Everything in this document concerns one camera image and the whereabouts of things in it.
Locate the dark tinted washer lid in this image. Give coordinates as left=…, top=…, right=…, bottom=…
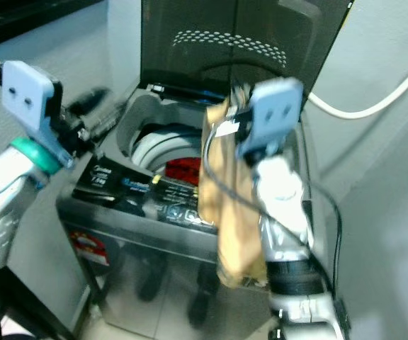
left=139, top=0, right=353, bottom=107

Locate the grey top-load washing machine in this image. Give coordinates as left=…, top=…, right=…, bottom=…
left=57, top=81, right=325, bottom=340

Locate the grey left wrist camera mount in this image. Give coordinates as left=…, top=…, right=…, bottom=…
left=2, top=60, right=74, bottom=167

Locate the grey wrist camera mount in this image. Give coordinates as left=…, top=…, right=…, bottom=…
left=236, top=78, right=305, bottom=161
left=2, top=60, right=74, bottom=167

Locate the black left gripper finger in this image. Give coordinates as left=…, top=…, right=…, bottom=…
left=73, top=86, right=114, bottom=108
left=94, top=103, right=131, bottom=135

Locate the red round sticker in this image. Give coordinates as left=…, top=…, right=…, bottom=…
left=69, top=230, right=110, bottom=267

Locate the tan garment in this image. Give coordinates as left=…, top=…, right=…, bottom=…
left=197, top=89, right=270, bottom=288

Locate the black shelf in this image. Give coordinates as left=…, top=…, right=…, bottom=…
left=0, top=0, right=102, bottom=50

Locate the white hose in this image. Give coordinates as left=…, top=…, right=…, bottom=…
left=307, top=50, right=408, bottom=120

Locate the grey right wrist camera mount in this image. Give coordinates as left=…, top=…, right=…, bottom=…
left=236, top=78, right=305, bottom=161

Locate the pale washer drum rim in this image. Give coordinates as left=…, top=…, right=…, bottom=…
left=132, top=127, right=208, bottom=178

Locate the red knitted garment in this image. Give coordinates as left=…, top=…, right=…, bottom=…
left=165, top=157, right=203, bottom=186

